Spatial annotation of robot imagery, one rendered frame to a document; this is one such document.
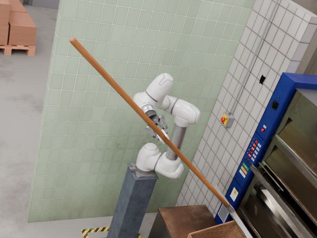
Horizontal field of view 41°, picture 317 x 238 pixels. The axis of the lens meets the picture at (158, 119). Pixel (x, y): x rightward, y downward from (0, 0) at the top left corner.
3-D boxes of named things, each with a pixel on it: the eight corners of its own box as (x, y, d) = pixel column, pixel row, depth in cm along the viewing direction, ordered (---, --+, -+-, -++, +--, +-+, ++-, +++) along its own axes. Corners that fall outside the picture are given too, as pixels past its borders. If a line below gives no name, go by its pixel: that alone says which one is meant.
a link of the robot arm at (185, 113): (160, 162, 361) (183, 173, 357) (152, 174, 349) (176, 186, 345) (179, 93, 311) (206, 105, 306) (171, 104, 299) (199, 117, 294)
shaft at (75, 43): (69, 42, 179) (74, 38, 179) (67, 39, 181) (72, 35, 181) (227, 208, 292) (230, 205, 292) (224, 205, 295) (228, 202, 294)
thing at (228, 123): (226, 121, 389) (229, 112, 384) (231, 127, 382) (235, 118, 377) (219, 121, 386) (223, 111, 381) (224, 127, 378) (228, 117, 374)
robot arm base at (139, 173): (125, 164, 361) (127, 159, 358) (148, 163, 371) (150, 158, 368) (132, 178, 347) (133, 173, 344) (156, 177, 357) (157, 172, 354)
